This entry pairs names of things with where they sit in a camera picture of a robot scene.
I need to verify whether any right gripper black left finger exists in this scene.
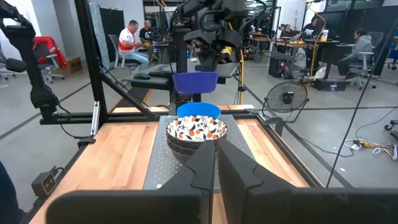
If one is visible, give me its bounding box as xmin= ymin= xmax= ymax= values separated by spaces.
xmin=45 ymin=139 xmax=216 ymax=224

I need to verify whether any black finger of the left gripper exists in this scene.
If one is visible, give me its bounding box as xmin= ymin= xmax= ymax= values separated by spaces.
xmin=194 ymin=49 xmax=212 ymax=73
xmin=211 ymin=49 xmax=225 ymax=73

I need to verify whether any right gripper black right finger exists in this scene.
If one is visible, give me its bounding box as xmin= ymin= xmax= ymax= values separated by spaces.
xmin=217 ymin=138 xmax=398 ymax=224

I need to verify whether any blue plastic bowl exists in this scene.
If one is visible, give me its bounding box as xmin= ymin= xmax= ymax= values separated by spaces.
xmin=176 ymin=102 xmax=222 ymax=119

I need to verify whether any black bowl floral inside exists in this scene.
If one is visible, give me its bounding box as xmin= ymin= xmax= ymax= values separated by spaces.
xmin=167 ymin=138 xmax=203 ymax=153
xmin=165 ymin=114 xmax=228 ymax=147
xmin=169 ymin=146 xmax=200 ymax=165

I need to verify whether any grey perforated metal shelf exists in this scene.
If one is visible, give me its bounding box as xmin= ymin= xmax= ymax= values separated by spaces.
xmin=142 ymin=114 xmax=259 ymax=191

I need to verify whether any black computer tower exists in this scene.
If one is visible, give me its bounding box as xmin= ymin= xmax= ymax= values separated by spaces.
xmin=269 ymin=55 xmax=292 ymax=78

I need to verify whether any black work table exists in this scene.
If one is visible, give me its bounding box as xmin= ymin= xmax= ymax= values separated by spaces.
xmin=123 ymin=62 xmax=239 ymax=93

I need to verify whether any wooden desk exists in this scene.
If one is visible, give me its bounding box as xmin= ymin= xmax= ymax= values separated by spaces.
xmin=248 ymin=36 xmax=341 ymax=50

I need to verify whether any black round fan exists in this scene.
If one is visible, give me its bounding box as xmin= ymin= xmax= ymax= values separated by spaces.
xmin=262 ymin=81 xmax=310 ymax=124

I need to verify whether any grey office chair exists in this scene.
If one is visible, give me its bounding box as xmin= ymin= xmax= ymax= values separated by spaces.
xmin=108 ymin=34 xmax=141 ymax=75

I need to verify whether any black partition panel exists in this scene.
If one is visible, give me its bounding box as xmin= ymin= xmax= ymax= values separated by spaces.
xmin=99 ymin=7 xmax=126 ymax=60

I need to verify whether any white bag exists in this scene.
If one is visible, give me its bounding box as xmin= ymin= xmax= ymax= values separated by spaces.
xmin=313 ymin=67 xmax=327 ymax=81

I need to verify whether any black flat case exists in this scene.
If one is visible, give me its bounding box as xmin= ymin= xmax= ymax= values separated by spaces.
xmin=313 ymin=78 xmax=349 ymax=92

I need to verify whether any cardboard box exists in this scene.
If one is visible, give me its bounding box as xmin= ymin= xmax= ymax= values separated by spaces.
xmin=63 ymin=56 xmax=83 ymax=75

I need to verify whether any black chair base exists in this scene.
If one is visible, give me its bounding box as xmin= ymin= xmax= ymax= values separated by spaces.
xmin=384 ymin=119 xmax=398 ymax=141

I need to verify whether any white office chair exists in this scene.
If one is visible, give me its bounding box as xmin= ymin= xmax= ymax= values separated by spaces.
xmin=39 ymin=54 xmax=66 ymax=85

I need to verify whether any red jacket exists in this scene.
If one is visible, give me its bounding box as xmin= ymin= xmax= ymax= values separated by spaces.
xmin=33 ymin=36 xmax=68 ymax=70

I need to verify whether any blue chair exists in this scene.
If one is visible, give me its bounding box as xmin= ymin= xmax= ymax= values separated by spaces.
xmin=387 ymin=43 xmax=398 ymax=71

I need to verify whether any yellow cable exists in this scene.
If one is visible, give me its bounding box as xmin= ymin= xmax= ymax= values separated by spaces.
xmin=238 ymin=48 xmax=246 ymax=106

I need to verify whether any black boxed camera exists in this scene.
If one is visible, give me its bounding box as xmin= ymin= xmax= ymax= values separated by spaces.
xmin=30 ymin=169 xmax=59 ymax=200

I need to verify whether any silver metal bracket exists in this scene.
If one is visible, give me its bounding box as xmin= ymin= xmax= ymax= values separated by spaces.
xmin=90 ymin=101 xmax=101 ymax=137

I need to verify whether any tangled cable bundle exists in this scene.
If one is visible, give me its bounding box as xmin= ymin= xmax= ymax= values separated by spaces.
xmin=344 ymin=136 xmax=398 ymax=161

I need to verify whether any black aluminium station frame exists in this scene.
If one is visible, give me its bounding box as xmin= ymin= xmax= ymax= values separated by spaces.
xmin=18 ymin=0 xmax=355 ymax=224

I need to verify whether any thin black cable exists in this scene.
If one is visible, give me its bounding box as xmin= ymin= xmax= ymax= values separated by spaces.
xmin=325 ymin=17 xmax=398 ymax=189

